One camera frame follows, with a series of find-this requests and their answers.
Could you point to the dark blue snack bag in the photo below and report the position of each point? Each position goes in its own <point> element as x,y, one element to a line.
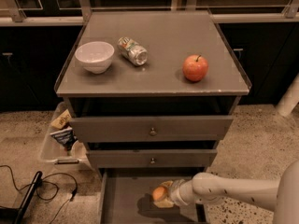
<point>65,137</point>

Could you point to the grey open bottom drawer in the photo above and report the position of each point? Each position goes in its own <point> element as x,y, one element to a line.
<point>126,197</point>

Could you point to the grey top drawer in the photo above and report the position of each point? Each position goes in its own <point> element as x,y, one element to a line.
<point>150,129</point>

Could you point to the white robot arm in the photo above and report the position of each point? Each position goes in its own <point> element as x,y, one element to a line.
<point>279,196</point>

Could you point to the white cylindrical post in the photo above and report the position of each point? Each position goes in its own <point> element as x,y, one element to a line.
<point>290,99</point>

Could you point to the orange fruit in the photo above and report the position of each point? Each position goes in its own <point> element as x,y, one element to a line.
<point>159,194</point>

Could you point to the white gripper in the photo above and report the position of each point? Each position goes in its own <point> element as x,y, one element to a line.
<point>176,192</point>

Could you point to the red apple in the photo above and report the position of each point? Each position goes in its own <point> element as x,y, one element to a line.
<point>195,68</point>

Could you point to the silver soda can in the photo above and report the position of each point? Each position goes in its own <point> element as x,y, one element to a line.
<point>132,51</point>

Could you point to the grey middle drawer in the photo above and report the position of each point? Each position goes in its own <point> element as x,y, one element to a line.
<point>151,158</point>

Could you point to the yellow snack packet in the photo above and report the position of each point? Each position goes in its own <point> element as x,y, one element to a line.
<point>62,120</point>

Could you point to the black bar stand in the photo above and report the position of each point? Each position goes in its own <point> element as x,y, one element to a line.
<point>14,215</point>

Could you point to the white ceramic bowl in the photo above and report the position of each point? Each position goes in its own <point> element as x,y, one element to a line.
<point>95,57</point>

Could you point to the grey drawer cabinet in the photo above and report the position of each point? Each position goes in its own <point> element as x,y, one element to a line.
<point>157,88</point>

